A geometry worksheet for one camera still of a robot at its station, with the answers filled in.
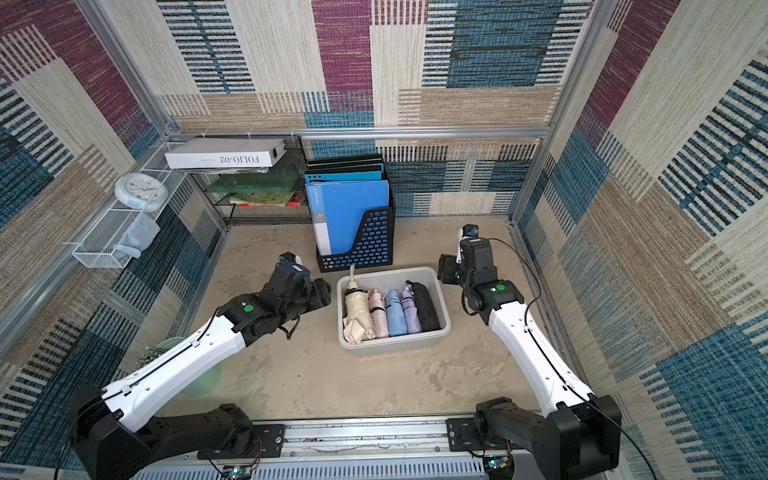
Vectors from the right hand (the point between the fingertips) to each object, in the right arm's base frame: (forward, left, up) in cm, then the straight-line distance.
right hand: (451, 257), depth 81 cm
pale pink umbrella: (-8, +20, -14) cm, 26 cm away
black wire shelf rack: (+39, +63, -21) cm, 77 cm away
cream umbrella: (-16, +25, -5) cm, 30 cm away
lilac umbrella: (-8, +11, -14) cm, 20 cm away
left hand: (-8, +34, -3) cm, 35 cm away
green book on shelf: (+30, +61, +2) cm, 68 cm away
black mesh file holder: (+13, +21, -9) cm, 27 cm away
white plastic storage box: (+2, +18, -13) cm, 22 cm away
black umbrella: (-10, +6, -14) cm, 18 cm away
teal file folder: (+28, +30, +6) cm, 42 cm away
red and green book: (+26, +57, -1) cm, 63 cm away
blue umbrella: (-9, +15, -13) cm, 22 cm away
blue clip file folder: (+17, +31, +2) cm, 36 cm away
